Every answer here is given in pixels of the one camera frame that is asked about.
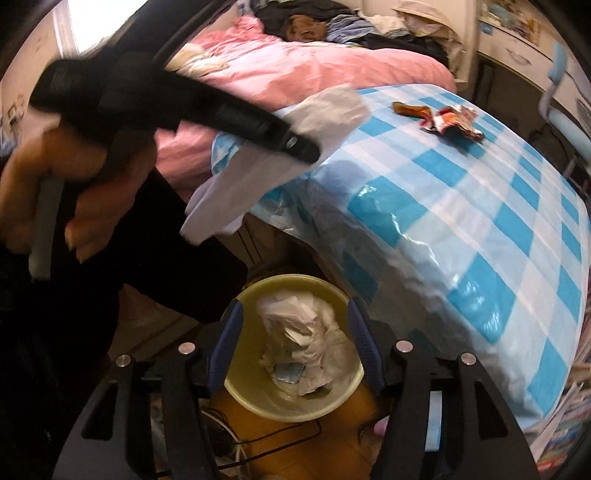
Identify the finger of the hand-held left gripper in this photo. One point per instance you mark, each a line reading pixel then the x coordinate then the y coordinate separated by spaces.
pixel 268 127

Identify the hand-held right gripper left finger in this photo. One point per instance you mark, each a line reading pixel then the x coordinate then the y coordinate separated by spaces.
pixel 226 350

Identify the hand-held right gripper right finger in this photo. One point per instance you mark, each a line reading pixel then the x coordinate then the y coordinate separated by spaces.
pixel 367 350

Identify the large white tissue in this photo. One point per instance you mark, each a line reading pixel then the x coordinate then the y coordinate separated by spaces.
pixel 323 115

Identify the yellow trash bin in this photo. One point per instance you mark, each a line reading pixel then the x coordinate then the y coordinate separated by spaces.
pixel 277 407

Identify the person's left forearm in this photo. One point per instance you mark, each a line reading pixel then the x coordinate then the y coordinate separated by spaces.
pixel 161 254

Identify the person's left hand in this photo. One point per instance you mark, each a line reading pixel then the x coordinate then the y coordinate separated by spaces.
pixel 27 184

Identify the crumpled white paper heap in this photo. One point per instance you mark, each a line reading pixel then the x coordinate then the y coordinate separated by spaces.
pixel 323 341

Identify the pink blanket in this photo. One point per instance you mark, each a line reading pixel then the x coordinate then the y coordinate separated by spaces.
pixel 286 69

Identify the silver blue foil packet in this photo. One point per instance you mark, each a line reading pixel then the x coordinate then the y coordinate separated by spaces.
pixel 290 373

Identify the window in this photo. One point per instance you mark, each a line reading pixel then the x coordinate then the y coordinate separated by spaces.
pixel 97 18

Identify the small pink object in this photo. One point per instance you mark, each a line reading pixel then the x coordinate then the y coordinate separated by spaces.
pixel 383 425

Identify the brown fuzzy cloth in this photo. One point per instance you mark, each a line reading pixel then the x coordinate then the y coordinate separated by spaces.
pixel 304 27

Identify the dark clothes pile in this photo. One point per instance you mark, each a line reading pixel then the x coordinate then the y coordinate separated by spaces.
pixel 323 11

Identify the brown orange wrapper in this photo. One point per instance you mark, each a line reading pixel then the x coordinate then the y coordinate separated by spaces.
pixel 408 109

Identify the blue checkered tablecloth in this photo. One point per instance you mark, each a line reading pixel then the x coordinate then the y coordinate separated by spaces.
pixel 438 207

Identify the red snack wrapper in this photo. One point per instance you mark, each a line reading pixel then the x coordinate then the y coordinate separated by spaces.
pixel 455 122

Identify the stack of books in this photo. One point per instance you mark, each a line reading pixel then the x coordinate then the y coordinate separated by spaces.
pixel 565 429

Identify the white drawer cabinet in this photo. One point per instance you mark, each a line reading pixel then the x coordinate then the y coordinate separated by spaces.
pixel 508 50

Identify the light blue chair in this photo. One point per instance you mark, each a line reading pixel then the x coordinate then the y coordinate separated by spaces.
pixel 565 124

